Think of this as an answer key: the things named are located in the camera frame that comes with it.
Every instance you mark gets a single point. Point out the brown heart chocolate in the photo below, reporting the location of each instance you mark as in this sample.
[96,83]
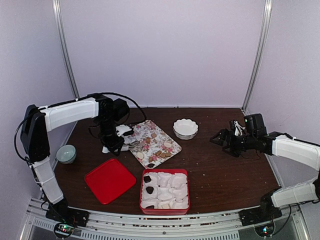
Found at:
[163,155]

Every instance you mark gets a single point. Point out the pale green ceramic bowl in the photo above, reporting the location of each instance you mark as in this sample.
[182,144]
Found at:
[66,154]

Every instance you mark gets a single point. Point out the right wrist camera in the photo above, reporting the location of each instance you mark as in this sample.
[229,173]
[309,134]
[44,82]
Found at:
[237,128]

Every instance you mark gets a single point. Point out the dark square chocolate packed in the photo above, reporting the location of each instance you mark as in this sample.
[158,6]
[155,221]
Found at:
[147,179]

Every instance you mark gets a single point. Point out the white paper cup liners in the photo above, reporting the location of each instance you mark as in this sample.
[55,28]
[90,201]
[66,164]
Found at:
[169,188]

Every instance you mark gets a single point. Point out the right aluminium frame post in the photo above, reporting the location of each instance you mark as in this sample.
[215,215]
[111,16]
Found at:
[264,30]

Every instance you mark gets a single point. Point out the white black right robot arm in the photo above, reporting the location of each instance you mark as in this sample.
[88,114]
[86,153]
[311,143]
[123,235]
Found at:
[254,136]

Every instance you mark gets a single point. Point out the floral rectangular tray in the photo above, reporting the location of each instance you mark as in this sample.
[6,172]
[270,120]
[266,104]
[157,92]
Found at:
[152,151]

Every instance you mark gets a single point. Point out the dark chocolate front cell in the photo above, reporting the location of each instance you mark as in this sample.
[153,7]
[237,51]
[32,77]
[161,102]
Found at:
[150,207]

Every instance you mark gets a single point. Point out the white chocolate packed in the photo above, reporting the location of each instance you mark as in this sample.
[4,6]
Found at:
[165,206]

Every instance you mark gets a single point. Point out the front aluminium rail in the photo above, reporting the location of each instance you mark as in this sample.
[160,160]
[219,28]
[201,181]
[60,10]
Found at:
[223,225]

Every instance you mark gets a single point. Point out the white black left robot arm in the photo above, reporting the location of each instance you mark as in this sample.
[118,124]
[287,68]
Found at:
[106,109]

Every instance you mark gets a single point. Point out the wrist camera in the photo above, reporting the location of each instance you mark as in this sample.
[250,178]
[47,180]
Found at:
[237,128]
[124,130]

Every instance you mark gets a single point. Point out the red tin box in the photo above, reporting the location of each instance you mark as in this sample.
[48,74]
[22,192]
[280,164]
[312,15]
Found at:
[165,212]

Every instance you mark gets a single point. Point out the white oval chocolate lower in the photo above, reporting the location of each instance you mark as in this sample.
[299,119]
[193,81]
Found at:
[140,155]

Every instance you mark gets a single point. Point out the left aluminium frame post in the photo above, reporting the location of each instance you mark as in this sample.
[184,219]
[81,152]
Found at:
[63,43]

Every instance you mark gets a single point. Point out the white scalloped ceramic dish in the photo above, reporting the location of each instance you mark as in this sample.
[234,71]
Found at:
[185,129]

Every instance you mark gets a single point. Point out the dark round chocolate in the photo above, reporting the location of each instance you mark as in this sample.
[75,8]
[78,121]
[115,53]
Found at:
[150,165]

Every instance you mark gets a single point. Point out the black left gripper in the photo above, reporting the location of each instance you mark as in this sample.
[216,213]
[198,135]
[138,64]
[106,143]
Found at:
[112,146]

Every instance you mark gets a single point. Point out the white oval chocolate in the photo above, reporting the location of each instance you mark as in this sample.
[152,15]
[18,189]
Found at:
[167,144]
[140,155]

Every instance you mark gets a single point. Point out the aluminium frame post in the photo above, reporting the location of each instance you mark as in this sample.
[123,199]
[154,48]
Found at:
[63,43]
[264,30]

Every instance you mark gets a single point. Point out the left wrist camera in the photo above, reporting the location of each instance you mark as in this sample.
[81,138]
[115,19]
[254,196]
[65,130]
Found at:
[124,130]

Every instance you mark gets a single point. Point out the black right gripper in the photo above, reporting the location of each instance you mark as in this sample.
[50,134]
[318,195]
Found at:
[223,133]

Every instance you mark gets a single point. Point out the red tin lid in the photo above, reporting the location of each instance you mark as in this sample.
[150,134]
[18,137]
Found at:
[109,181]

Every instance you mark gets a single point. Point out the dark heart chocolate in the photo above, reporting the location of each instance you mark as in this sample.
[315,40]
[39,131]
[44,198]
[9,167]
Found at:
[149,190]

